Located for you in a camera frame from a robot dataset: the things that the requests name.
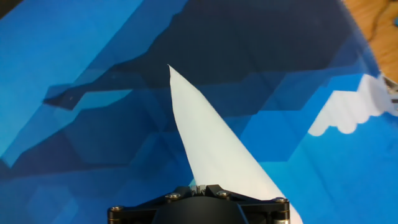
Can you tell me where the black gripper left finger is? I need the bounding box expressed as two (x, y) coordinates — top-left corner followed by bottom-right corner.
(107, 185), (199, 224)

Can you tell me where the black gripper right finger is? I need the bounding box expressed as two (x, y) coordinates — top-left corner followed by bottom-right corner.
(198, 184), (291, 224)

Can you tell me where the white printed paper sheet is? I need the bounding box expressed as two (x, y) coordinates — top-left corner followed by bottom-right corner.
(167, 64), (304, 224)

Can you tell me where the blue landscape print tablecloth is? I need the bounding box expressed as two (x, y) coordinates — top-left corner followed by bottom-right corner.
(0, 0), (398, 224)

